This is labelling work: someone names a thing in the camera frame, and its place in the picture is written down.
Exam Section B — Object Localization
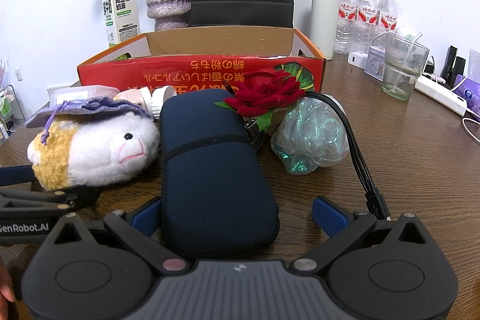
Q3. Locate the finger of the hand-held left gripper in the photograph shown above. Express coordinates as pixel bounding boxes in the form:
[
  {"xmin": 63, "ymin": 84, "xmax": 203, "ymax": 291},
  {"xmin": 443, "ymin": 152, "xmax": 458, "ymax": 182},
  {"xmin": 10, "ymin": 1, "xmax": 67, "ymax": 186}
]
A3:
[
  {"xmin": 0, "ymin": 185, "xmax": 103, "ymax": 217},
  {"xmin": 0, "ymin": 165, "xmax": 35, "ymax": 187}
]

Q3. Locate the small pale tin box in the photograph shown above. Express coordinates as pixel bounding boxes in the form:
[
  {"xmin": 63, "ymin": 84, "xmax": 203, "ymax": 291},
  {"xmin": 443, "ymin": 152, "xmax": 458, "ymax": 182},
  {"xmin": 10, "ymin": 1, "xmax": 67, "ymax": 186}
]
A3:
[{"xmin": 364, "ymin": 45, "xmax": 389, "ymax": 82}]

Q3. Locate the white and yellow plush toy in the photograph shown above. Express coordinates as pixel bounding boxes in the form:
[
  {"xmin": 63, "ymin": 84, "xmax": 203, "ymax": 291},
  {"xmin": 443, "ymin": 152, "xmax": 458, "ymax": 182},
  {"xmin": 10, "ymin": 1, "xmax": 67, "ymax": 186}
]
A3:
[{"xmin": 25, "ymin": 96, "xmax": 161, "ymax": 191}]

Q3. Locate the clear glass cup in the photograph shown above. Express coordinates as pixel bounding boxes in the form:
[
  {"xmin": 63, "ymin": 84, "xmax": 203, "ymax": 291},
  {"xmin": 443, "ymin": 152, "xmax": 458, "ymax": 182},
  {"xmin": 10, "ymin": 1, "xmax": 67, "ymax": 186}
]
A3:
[{"xmin": 381, "ymin": 32, "xmax": 430, "ymax": 102}]

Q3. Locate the purple tissue pack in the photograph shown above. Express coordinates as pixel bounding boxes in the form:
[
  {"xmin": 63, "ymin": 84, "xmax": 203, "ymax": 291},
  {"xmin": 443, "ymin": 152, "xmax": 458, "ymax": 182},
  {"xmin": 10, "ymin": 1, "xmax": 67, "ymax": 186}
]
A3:
[{"xmin": 452, "ymin": 74, "xmax": 480, "ymax": 118}]

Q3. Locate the black multi-head charging cable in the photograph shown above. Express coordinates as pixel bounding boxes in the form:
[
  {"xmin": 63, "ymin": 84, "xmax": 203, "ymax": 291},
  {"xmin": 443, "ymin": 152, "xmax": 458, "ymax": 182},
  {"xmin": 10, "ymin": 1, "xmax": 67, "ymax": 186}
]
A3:
[{"xmin": 305, "ymin": 92, "xmax": 392, "ymax": 222}]

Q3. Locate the clear plastic water bottle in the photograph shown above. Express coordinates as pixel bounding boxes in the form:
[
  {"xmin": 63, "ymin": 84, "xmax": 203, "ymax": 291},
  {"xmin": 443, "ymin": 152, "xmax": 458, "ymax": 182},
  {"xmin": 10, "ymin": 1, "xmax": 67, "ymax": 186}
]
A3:
[
  {"xmin": 376, "ymin": 0, "xmax": 398, "ymax": 39},
  {"xmin": 354, "ymin": 0, "xmax": 379, "ymax": 47},
  {"xmin": 334, "ymin": 0, "xmax": 357, "ymax": 55}
]

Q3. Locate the red artificial rose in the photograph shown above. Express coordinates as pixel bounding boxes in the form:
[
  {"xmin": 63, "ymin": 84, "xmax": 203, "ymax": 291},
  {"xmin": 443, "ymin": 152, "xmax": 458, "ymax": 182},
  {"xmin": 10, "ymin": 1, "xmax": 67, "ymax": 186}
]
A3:
[{"xmin": 214, "ymin": 67, "xmax": 306, "ymax": 135}]

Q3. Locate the red and orange cardboard box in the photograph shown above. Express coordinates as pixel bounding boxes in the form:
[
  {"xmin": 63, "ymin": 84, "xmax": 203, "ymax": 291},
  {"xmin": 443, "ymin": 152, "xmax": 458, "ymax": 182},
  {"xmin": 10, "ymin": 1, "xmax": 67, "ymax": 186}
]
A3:
[{"xmin": 77, "ymin": 28, "xmax": 327, "ymax": 107}]

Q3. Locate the black cosmetic bottle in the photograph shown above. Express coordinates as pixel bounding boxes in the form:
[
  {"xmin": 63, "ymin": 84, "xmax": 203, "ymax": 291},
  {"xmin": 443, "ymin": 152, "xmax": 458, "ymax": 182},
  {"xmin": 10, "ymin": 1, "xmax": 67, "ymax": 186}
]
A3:
[
  {"xmin": 452, "ymin": 57, "xmax": 466, "ymax": 84},
  {"xmin": 442, "ymin": 46, "xmax": 458, "ymax": 81}
]

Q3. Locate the person's left hand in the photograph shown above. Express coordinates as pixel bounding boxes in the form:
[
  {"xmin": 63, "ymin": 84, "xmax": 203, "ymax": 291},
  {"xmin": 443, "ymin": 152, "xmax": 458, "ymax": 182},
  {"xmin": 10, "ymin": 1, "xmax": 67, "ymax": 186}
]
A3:
[{"xmin": 0, "ymin": 256, "xmax": 16, "ymax": 320}]

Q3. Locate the white thermos bottle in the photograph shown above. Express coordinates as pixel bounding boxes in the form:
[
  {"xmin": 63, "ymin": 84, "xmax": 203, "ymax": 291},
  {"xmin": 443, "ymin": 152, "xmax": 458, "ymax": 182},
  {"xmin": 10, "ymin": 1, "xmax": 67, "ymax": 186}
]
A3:
[{"xmin": 309, "ymin": 0, "xmax": 344, "ymax": 61}]

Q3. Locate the wooden desktop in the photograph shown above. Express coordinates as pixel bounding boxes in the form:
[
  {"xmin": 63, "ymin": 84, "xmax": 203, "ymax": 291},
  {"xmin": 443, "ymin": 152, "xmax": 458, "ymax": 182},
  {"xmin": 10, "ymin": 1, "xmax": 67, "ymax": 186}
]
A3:
[{"xmin": 0, "ymin": 52, "xmax": 480, "ymax": 320}]

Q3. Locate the white and green milk carton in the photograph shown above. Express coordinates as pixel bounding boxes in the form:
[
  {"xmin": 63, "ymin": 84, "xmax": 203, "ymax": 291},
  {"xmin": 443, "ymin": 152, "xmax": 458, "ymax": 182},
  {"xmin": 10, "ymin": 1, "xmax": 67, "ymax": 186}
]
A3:
[{"xmin": 101, "ymin": 0, "xmax": 142, "ymax": 49}]

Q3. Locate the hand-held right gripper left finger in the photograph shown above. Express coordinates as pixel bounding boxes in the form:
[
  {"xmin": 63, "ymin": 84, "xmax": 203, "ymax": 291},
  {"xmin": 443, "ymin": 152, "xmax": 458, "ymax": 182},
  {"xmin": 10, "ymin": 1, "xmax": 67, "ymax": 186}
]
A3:
[{"xmin": 47, "ymin": 197, "xmax": 191, "ymax": 274}]

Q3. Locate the white power strip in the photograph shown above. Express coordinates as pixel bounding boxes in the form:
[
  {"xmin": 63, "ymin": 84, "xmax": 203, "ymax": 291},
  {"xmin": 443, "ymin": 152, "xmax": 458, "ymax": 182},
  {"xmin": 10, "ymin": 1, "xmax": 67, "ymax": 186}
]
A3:
[{"xmin": 412, "ymin": 74, "xmax": 469, "ymax": 116}]

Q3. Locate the white plastic bottle lying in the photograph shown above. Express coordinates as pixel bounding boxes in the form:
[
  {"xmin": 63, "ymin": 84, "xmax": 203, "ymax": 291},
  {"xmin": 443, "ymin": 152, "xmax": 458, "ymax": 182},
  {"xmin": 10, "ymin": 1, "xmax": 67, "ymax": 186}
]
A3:
[{"xmin": 114, "ymin": 85, "xmax": 177, "ymax": 120}]

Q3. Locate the clear glass straw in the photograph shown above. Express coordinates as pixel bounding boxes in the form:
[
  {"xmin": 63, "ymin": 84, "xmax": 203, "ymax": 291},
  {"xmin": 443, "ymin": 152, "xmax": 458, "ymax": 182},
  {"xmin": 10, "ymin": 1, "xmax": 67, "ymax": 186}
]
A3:
[{"xmin": 390, "ymin": 32, "xmax": 424, "ymax": 96}]

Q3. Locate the translucent pink bottle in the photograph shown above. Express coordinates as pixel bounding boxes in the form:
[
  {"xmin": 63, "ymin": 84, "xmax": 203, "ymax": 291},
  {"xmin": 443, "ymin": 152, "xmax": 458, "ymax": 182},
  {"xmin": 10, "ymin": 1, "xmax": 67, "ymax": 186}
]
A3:
[{"xmin": 50, "ymin": 85, "xmax": 119, "ymax": 107}]

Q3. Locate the wire rack with items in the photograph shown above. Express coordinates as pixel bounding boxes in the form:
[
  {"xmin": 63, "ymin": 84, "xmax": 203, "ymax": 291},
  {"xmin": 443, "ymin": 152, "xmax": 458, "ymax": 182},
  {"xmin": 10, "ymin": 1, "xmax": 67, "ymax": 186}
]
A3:
[{"xmin": 0, "ymin": 59, "xmax": 21, "ymax": 144}]

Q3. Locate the iridescent cellophane ball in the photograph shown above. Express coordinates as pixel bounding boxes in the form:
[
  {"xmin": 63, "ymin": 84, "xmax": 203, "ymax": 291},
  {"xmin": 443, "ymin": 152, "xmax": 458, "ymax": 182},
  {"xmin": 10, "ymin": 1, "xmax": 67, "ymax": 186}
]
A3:
[{"xmin": 270, "ymin": 95, "xmax": 351, "ymax": 176}]

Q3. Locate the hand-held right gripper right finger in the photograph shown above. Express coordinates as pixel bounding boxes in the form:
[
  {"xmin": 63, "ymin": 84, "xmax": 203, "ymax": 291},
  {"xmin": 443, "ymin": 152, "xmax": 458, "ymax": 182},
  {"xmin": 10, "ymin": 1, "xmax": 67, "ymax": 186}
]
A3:
[{"xmin": 290, "ymin": 196, "xmax": 428, "ymax": 274}]

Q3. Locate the white round device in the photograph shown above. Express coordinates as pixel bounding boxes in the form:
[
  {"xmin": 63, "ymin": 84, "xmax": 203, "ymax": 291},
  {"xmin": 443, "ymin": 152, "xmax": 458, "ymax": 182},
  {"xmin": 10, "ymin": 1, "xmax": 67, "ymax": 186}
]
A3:
[{"xmin": 395, "ymin": 25, "xmax": 417, "ymax": 41}]

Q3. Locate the navy blue zipper pouch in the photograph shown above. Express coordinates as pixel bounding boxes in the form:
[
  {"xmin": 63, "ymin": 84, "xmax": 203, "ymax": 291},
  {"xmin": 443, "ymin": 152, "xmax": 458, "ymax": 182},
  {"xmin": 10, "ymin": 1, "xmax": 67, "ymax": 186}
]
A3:
[{"xmin": 159, "ymin": 89, "xmax": 281, "ymax": 261}]

